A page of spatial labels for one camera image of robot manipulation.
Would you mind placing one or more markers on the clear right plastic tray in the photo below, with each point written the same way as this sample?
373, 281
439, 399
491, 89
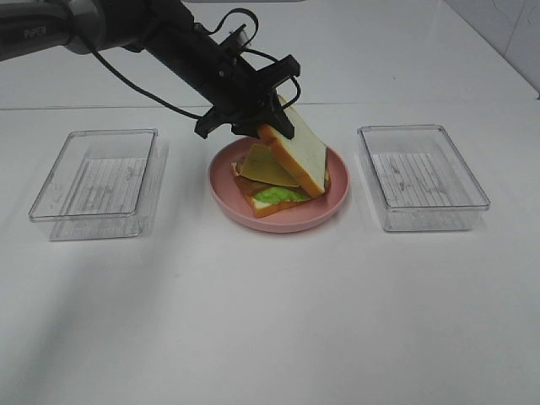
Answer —
418, 179

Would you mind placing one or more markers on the pink round plate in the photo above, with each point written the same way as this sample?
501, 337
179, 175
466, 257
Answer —
302, 217

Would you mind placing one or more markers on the bacon strip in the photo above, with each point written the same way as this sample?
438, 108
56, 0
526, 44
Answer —
247, 186

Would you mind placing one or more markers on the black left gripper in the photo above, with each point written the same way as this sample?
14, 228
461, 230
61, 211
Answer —
246, 98

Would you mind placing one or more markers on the green lettuce leaf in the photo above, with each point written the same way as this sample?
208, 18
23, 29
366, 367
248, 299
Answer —
278, 194

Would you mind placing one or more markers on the bread slice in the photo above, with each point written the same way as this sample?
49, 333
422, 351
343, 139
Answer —
261, 209
304, 156

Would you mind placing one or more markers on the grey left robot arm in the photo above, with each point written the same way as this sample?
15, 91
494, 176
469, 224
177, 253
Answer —
165, 29

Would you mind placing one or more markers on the clear left plastic tray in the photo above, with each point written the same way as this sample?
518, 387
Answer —
104, 184

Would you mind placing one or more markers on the yellow cheese slice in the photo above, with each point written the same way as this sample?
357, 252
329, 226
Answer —
261, 165

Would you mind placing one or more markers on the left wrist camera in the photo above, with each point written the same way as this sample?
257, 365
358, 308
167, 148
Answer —
237, 40

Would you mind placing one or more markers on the clear plastic tray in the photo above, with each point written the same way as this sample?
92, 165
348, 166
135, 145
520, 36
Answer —
418, 179
104, 184

